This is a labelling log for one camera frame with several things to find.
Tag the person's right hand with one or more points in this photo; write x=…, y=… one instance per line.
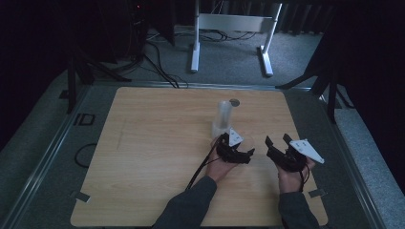
x=291, y=183

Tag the clear disposable cup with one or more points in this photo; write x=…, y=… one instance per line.
x=249, y=142

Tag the grey round table grommet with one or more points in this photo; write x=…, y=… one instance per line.
x=236, y=102

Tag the stack of clear plastic cups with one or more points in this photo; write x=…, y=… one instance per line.
x=223, y=119

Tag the white metal table frame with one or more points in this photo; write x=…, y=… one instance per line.
x=234, y=23

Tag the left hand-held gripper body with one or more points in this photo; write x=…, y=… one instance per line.
x=227, y=152

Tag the person's left hand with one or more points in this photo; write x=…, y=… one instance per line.
x=218, y=168

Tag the black tripod stand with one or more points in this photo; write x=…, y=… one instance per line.
x=331, y=95
x=71, y=82

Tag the metal rail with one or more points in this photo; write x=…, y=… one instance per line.
x=356, y=171
x=41, y=168
x=223, y=86

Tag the dark equipment rack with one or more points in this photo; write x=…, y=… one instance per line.
x=127, y=28

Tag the grey tape piece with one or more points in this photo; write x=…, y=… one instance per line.
x=317, y=193
x=81, y=197

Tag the dark curtain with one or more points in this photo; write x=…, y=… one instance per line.
x=302, y=16

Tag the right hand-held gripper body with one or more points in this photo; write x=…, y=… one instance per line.
x=289, y=160

